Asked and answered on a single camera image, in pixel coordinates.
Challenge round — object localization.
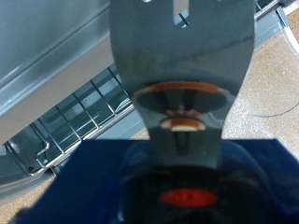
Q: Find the wire oven rack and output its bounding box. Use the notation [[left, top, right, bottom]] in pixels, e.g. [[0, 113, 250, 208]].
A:
[[4, 62, 138, 176]]

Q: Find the black handled metal spatula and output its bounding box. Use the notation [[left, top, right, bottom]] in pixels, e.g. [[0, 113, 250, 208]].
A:
[[108, 0, 265, 224]]

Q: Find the silver toaster oven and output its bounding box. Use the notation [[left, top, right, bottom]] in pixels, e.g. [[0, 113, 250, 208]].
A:
[[0, 0, 291, 206]]

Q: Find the blue spatula grip block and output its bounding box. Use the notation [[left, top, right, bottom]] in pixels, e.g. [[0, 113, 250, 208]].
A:
[[12, 138, 299, 224]]

